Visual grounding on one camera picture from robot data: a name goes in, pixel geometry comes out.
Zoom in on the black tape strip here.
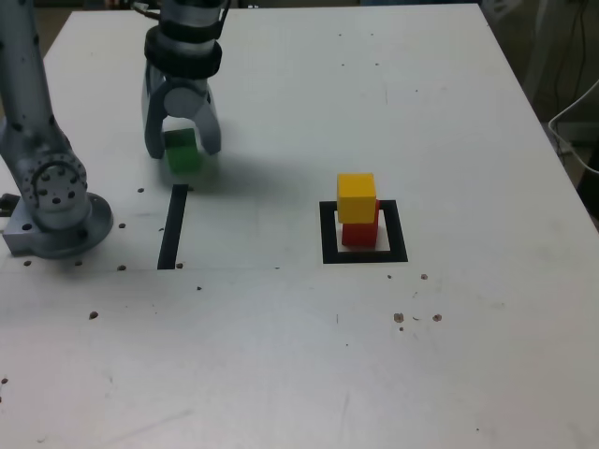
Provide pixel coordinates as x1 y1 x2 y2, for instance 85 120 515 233
156 183 190 271

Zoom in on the yellow cube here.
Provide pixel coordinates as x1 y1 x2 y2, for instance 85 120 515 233
336 172 378 225

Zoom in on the black tape square outline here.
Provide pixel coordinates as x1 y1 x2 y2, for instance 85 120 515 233
318 199 409 266

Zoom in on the white cable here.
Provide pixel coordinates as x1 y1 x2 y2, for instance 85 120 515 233
548 78 599 176

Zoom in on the red cube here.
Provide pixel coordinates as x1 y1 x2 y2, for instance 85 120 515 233
341 219 381 249

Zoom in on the green cube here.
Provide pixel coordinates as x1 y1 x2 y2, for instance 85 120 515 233
161 127 203 176

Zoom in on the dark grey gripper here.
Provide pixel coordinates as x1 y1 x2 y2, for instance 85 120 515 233
140 63 223 161

